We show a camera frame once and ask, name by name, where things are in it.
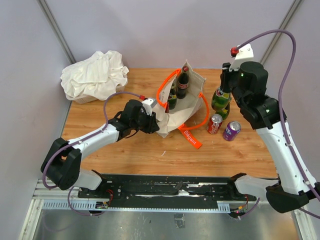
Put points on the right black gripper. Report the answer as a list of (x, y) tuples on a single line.
[(225, 75)]

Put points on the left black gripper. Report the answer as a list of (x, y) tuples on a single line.
[(152, 126)]

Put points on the canvas tote bag orange handles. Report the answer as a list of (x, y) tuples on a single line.
[(185, 108)]

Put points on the red cola can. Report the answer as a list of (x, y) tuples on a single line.
[(214, 124)]

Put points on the purple soda can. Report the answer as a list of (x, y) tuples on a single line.
[(232, 129)]

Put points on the green bottle gold foil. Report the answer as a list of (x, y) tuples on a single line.
[(224, 113)]

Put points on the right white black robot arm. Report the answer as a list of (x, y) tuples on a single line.
[(295, 186)]

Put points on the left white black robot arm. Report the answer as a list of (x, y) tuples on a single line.
[(62, 164)]

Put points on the red can left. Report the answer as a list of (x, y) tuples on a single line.
[(167, 108)]

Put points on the cola glass bottle red cap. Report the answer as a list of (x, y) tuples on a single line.
[(182, 83)]

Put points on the white crumpled cloth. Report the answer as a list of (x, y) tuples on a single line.
[(98, 76)]

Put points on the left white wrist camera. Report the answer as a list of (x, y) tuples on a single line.
[(147, 106)]

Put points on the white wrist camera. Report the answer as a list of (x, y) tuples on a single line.
[(244, 54), (147, 106)]

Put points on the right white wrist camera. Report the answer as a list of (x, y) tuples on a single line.
[(244, 54)]

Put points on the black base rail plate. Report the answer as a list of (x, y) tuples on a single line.
[(165, 193)]

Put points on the right aluminium frame post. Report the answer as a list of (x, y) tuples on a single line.
[(284, 25)]

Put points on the aluminium frame post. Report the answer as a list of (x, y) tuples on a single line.
[(44, 6), (284, 25)]

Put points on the left aluminium frame post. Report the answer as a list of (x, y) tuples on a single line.
[(44, 6)]

